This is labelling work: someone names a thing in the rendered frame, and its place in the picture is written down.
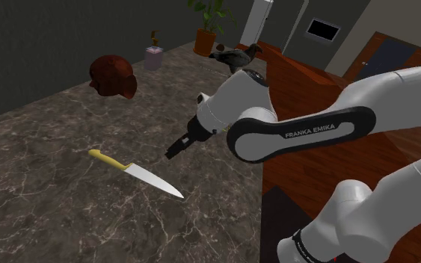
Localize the black bird figure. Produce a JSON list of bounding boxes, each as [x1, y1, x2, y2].
[[208, 43, 264, 76]]

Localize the pale purple box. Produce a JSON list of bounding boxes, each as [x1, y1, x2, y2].
[[144, 46, 165, 72]]

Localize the potted green plant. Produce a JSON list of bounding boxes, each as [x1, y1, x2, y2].
[[187, 0, 239, 58]]

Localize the small brown figurine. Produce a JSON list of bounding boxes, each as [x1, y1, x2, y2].
[[150, 29, 162, 48]]

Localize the dark robot stand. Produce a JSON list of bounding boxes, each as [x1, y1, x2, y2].
[[259, 185, 315, 263]]

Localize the white door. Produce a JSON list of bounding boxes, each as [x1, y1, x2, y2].
[[239, 0, 274, 48]]

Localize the brown framed dark door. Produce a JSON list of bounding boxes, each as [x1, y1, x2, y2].
[[342, 31, 421, 83]]

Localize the yellow handled kitchen knife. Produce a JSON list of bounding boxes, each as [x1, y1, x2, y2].
[[87, 148, 185, 199]]

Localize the black wall screen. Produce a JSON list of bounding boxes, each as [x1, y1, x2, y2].
[[303, 17, 342, 46]]

